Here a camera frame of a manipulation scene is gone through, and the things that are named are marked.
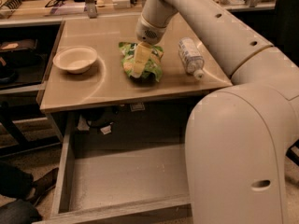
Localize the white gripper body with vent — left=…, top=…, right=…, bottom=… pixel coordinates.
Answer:
left=135, top=14, right=167, bottom=45

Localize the yellow foam padded gripper finger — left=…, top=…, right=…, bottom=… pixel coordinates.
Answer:
left=132, top=42, right=151, bottom=78

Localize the green rice chip bag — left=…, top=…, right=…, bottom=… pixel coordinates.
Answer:
left=119, top=42, right=164, bottom=82

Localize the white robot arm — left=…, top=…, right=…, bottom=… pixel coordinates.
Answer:
left=136, top=0, right=299, bottom=224

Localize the wooden cabinet with glossy top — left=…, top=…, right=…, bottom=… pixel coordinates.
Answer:
left=40, top=13, right=231, bottom=138

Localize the open grey wooden drawer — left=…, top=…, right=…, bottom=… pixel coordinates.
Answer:
left=39, top=111, right=191, bottom=224

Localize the clear plastic water bottle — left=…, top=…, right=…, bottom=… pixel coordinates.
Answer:
left=178, top=37, right=205, bottom=80

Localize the white paper bowl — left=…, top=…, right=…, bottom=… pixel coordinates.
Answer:
left=53, top=46, right=97, bottom=74

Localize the long background workbench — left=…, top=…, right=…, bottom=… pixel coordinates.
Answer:
left=1, top=0, right=274, bottom=31

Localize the dark shoe of person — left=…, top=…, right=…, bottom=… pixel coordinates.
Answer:
left=15, top=168, right=59, bottom=206

